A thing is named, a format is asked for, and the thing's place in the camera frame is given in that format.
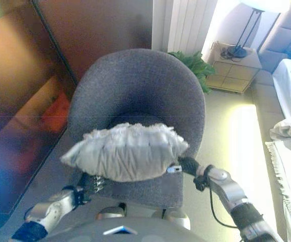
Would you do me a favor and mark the beige upholstered bed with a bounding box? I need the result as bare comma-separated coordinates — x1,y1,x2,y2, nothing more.
250,5,291,177

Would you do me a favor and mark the grey robot torso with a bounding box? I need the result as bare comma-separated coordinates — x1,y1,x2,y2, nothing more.
43,216,212,242

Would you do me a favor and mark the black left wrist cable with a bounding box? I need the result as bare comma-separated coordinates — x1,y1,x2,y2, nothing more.
23,205,36,220

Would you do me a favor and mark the black lamp with white shade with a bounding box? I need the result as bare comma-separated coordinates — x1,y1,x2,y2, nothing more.
227,0,291,58

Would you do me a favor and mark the white fringed cushion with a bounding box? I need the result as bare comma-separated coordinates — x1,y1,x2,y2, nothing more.
59,122,189,183

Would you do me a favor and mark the left robot leg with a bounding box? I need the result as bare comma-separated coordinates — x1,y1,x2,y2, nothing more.
94,202,128,220

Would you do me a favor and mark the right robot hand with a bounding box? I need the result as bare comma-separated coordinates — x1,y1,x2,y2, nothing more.
167,156,204,177

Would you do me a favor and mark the white ribbed radiator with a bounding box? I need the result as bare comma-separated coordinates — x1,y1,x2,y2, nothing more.
151,0,219,54

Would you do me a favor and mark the glossy dark cabinet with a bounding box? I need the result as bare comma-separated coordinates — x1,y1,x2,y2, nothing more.
0,0,79,235

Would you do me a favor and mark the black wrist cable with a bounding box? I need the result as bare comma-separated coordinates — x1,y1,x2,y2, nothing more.
23,205,36,220
207,180,237,229

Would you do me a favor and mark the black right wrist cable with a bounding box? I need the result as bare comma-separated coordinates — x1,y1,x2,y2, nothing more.
207,180,237,229

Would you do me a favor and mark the green potted plant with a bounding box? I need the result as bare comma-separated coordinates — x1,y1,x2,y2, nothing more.
167,49,216,94

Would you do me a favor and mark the white duvet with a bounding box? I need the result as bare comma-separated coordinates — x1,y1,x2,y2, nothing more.
269,114,291,152

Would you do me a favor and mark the beige wooden nightstand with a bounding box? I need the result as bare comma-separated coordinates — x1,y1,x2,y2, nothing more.
205,41,262,94

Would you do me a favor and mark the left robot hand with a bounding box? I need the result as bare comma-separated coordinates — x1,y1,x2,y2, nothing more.
79,172,106,197

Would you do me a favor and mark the black lamp cord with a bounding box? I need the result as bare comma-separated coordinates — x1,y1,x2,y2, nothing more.
219,46,240,63

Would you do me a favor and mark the grey fabric armchair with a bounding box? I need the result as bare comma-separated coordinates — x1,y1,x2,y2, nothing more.
66,48,207,210

